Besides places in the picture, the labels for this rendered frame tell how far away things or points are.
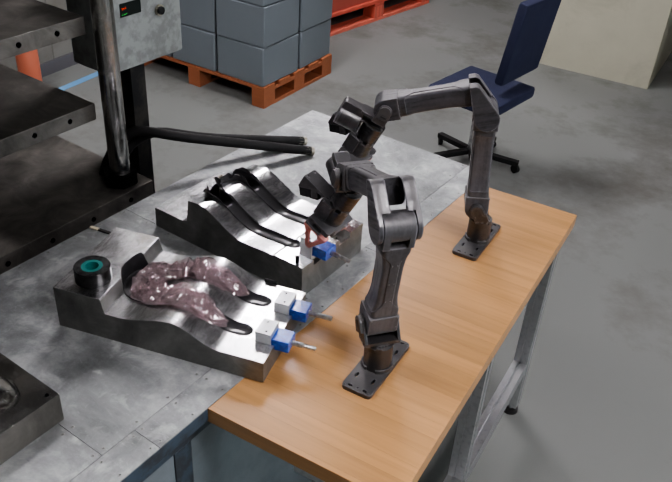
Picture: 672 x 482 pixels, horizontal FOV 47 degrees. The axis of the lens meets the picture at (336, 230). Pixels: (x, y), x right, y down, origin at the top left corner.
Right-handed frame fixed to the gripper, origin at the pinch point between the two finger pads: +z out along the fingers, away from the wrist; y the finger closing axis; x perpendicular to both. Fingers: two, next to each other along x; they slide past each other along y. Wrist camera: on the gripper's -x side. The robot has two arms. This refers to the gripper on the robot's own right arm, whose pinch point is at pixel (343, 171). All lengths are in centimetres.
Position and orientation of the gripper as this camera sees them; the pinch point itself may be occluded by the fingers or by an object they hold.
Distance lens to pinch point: 214.0
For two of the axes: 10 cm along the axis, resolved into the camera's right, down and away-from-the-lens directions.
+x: 7.1, 6.9, -1.5
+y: -5.7, 4.4, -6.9
